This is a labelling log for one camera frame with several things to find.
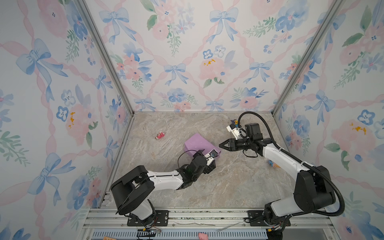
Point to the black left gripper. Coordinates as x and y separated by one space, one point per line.
210 168

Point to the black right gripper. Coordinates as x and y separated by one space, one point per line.
232 144

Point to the pink purple wrapping paper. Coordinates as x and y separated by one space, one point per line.
198 143

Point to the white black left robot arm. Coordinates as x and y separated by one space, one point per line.
131 192

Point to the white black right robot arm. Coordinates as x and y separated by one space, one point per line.
312 192

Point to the yellow purple toy figure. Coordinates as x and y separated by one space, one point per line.
235 122

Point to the blue pink toy figure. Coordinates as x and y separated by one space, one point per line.
272 164

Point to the red pink toy figure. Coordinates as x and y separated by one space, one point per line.
160 135

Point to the pink object front edge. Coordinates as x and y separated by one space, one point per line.
203 236

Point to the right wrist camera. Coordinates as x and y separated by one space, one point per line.
251 131

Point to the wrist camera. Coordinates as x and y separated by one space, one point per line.
251 131
210 157

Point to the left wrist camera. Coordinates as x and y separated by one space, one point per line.
210 157

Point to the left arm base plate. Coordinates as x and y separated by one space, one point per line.
159 218

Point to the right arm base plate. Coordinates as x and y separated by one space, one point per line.
262 218

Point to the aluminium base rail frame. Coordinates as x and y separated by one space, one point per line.
307 227

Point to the grey slotted cable duct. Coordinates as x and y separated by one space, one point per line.
180 234

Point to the aluminium corner post right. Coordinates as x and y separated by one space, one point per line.
329 18

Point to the aluminium corner post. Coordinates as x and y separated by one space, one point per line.
329 18
95 34

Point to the aluminium corner post left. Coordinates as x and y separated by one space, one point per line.
95 34

